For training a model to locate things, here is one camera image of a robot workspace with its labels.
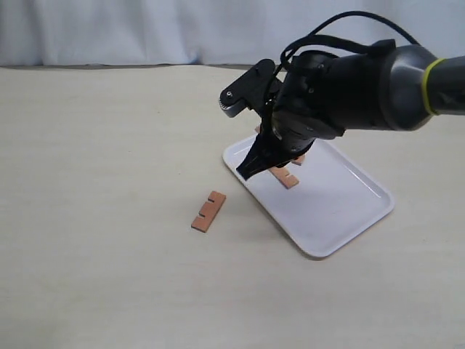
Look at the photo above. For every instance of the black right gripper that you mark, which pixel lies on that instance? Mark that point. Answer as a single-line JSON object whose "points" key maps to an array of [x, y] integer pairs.
{"points": [[285, 135]]}

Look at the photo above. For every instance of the notched wooden block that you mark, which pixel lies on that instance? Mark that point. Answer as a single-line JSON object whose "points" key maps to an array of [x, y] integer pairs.
{"points": [[298, 160]]}

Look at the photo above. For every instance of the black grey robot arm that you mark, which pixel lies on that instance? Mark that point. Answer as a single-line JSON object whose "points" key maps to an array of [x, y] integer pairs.
{"points": [[322, 97]]}

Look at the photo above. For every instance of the white plastic tray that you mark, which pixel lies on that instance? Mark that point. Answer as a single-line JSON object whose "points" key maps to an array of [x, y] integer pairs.
{"points": [[333, 203]]}

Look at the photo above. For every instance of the white backdrop curtain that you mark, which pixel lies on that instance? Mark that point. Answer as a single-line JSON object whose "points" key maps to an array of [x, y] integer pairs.
{"points": [[204, 32]]}

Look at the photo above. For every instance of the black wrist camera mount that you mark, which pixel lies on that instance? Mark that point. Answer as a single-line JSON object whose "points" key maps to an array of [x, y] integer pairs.
{"points": [[251, 90]]}

